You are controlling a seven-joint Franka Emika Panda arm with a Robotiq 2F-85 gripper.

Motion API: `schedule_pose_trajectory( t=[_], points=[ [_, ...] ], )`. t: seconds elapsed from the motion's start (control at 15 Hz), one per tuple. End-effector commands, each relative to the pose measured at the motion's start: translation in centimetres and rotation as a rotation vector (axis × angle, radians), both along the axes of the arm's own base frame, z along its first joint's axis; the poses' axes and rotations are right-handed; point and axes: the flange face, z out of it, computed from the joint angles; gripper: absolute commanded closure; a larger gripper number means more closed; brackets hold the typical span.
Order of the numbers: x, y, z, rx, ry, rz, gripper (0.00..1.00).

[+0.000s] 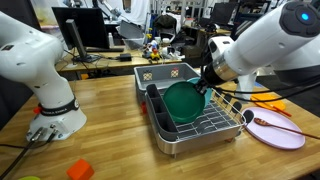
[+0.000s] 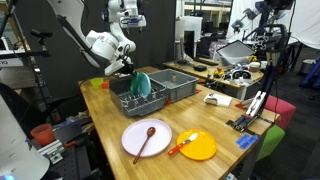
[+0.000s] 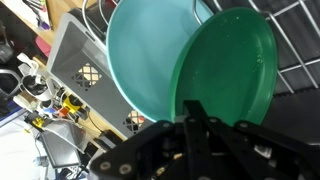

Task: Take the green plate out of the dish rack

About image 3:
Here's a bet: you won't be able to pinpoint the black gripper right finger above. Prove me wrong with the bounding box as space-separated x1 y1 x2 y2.
183 99 320 180

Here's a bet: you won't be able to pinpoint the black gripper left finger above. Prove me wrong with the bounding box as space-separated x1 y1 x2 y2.
88 119 188 180

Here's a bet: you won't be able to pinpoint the green plate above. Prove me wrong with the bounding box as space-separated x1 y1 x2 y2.
169 7 279 127

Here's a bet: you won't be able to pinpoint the teal plate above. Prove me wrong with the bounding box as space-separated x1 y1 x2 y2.
105 0 214 123

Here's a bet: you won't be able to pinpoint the black power adapter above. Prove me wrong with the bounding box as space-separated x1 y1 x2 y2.
95 129 118 152

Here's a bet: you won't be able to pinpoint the yellow red toy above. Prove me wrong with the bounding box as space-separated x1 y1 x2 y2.
61 94 88 123

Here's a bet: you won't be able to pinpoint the grey plastic crate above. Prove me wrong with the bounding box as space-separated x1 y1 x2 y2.
46 12 154 139

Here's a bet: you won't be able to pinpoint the grey utensil caddy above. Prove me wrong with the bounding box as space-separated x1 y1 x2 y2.
68 0 114 44

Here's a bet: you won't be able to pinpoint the white paper sheets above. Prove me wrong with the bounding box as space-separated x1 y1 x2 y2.
4 0 53 31

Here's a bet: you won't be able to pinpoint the steel wire dish rack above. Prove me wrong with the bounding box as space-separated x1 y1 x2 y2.
81 0 320 144

